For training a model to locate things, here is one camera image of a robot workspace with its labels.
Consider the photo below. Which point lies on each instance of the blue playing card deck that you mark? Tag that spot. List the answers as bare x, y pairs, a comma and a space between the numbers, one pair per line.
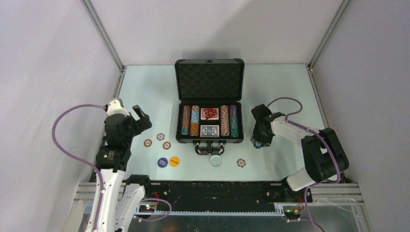
209, 131

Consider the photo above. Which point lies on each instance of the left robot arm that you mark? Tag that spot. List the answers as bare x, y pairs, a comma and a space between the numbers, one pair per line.
104, 217

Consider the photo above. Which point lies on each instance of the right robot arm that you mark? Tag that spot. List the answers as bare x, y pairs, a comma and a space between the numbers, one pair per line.
323, 154

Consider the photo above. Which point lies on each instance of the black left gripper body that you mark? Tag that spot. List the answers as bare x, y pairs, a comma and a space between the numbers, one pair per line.
135, 127

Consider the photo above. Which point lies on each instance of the red dice set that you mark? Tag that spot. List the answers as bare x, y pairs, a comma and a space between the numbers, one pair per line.
209, 114

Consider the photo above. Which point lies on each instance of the blue small blind button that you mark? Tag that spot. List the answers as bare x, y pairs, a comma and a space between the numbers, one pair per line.
162, 162

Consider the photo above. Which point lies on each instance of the green blue poker chip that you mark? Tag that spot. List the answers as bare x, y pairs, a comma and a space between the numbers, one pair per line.
257, 145

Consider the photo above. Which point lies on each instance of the purple green chip stack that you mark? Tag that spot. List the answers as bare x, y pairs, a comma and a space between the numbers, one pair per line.
234, 129

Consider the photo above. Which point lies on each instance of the brown white poker chip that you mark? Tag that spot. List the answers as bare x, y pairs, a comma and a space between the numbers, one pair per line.
241, 163

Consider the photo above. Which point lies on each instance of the yellow big blind button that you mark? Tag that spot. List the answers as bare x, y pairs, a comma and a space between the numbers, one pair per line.
174, 161

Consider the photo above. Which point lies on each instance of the pink brown chip stack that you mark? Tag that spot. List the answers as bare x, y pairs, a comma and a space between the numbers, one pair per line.
225, 130

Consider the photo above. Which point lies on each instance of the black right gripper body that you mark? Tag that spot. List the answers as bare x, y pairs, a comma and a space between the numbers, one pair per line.
265, 138

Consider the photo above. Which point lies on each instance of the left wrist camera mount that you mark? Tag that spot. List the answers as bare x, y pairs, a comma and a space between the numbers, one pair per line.
115, 106

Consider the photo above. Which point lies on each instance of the orange poker chip at edge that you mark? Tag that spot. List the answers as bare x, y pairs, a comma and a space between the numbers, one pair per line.
147, 143

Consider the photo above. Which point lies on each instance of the clear dealer button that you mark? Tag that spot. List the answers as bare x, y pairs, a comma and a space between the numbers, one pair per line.
215, 160

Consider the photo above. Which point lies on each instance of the blue orange chip stack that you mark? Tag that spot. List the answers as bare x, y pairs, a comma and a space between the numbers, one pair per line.
194, 120

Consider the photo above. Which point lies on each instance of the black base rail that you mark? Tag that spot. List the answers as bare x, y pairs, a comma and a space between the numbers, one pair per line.
225, 197

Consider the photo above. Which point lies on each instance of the black poker case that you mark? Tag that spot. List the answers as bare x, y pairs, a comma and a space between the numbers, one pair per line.
209, 83

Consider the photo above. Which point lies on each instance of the white red poker chip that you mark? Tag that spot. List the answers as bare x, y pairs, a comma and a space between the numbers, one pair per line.
160, 136

